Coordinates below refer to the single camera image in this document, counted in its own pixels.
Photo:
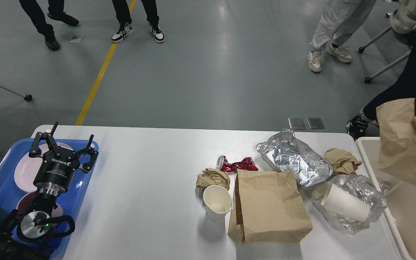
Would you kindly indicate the crumpled brown paper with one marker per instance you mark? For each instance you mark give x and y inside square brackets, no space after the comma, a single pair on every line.
[343,162]

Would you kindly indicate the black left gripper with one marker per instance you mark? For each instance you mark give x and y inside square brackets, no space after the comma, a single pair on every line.
[60,171]

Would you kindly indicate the pink plate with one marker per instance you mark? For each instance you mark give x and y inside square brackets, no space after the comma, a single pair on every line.
[25,173]

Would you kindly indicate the brown paper bag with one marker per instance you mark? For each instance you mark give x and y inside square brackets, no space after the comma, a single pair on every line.
[397,123]
[267,207]

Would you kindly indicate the person in dark trousers left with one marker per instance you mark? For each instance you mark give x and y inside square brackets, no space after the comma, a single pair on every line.
[55,12]

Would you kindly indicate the white office chair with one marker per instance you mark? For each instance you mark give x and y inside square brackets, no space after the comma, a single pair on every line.
[403,26]

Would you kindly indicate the metal floor plate right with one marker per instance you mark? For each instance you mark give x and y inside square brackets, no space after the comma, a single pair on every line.
[315,123]

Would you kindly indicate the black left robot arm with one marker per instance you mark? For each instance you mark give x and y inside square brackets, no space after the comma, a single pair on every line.
[27,237]

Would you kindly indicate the metal floor plate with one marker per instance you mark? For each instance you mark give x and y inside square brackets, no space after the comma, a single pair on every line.
[297,123]
[315,123]

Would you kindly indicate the beige plastic bin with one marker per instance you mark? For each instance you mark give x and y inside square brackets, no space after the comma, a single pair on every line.
[401,198]

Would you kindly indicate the clear plastic wrap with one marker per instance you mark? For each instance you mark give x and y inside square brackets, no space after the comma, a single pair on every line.
[359,186]

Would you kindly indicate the crumpled aluminium foil tray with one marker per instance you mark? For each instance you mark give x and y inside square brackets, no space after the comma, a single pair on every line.
[283,151]

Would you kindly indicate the crumpled brown paper ball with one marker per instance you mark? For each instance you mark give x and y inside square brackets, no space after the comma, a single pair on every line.
[211,176]

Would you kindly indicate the metal floor plate left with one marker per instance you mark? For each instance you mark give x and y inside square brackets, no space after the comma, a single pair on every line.
[297,123]

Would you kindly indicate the crushed red can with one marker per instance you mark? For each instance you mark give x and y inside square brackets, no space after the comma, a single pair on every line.
[245,164]

